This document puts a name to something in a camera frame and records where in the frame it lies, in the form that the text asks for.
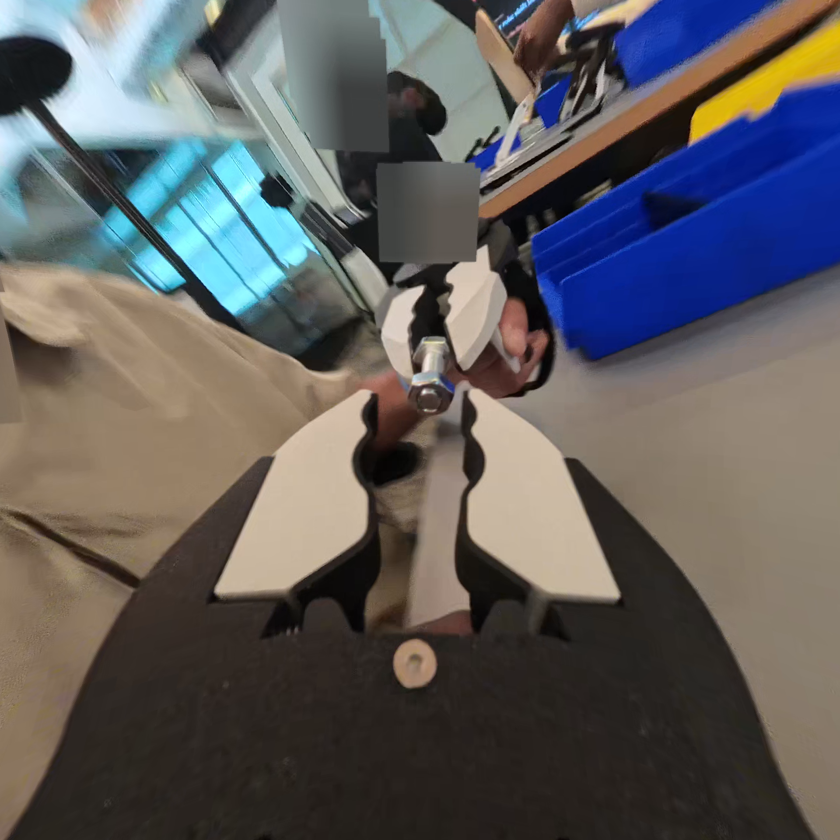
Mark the black floor lamp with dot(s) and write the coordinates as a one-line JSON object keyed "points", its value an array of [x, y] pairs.
{"points": [[33, 72]]}

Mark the blue plastic bin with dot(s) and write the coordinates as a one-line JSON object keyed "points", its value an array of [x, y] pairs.
{"points": [[683, 33]]}

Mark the yellow plastic bin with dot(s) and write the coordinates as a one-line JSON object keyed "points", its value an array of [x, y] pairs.
{"points": [[768, 85]]}

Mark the person's left hand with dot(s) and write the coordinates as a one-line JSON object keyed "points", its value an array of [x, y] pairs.
{"points": [[505, 361]]}

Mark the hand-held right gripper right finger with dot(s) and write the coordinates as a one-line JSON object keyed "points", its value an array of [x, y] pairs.
{"points": [[538, 519]]}

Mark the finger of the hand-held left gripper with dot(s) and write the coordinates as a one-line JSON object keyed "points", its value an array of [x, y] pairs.
{"points": [[398, 322], [475, 309]]}

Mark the steel hex bolt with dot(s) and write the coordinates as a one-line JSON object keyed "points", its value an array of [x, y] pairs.
{"points": [[433, 355]]}

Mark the blue bin with black divider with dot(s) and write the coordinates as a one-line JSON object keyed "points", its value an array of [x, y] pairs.
{"points": [[709, 223]]}

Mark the wooden rear table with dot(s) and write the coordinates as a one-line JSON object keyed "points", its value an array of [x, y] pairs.
{"points": [[630, 112]]}

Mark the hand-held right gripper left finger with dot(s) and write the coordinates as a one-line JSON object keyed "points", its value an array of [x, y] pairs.
{"points": [[295, 519]]}

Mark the steel hex nut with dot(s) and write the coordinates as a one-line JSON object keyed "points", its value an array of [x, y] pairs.
{"points": [[431, 391]]}

